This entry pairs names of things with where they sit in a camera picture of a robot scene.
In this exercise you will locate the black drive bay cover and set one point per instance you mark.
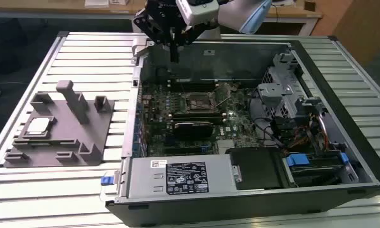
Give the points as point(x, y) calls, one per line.
point(259, 166)

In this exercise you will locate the small white box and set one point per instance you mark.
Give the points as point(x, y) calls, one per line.
point(119, 2)

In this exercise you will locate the wooden desk white frame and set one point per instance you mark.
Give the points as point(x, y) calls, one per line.
point(98, 10)

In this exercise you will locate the silver chipset heatsink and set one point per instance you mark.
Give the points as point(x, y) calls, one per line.
point(226, 146)

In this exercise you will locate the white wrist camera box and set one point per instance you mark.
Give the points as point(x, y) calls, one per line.
point(199, 14)

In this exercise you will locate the white paper sheet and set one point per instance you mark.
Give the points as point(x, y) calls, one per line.
point(96, 2)

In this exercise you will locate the CPU socket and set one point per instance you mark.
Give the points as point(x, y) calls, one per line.
point(198, 102)

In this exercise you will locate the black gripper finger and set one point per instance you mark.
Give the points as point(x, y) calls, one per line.
point(146, 26)
point(189, 35)

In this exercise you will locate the silver CPU green board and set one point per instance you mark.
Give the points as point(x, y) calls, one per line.
point(39, 124)

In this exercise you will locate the grey parts rack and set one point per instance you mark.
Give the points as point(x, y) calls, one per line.
point(67, 133)

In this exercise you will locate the green motherboard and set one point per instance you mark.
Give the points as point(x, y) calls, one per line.
point(241, 123)

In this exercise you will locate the wooden cabinet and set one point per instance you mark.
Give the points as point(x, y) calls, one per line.
point(361, 23)

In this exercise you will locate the grey power supply unit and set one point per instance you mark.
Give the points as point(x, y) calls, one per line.
point(143, 180)

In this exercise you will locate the metal drive cage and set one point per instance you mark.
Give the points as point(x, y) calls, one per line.
point(273, 92)

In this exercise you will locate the blue disk carrier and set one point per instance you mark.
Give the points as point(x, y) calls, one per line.
point(298, 160)

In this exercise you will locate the black power supply label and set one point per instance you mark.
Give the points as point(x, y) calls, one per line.
point(187, 178)

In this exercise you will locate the white case wall sticker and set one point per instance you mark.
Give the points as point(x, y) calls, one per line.
point(210, 52)

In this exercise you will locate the black RAM slot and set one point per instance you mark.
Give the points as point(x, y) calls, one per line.
point(197, 81)
point(197, 120)
point(219, 122)
point(197, 90)
point(197, 87)
point(197, 84)
point(197, 115)

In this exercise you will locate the black graphics card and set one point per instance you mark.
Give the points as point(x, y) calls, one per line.
point(194, 130)

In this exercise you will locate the black PC case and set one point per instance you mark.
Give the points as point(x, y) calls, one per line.
point(209, 211)

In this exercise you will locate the blue case latch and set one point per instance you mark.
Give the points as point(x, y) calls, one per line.
point(107, 180)

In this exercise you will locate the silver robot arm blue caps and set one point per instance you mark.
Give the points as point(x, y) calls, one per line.
point(231, 14)

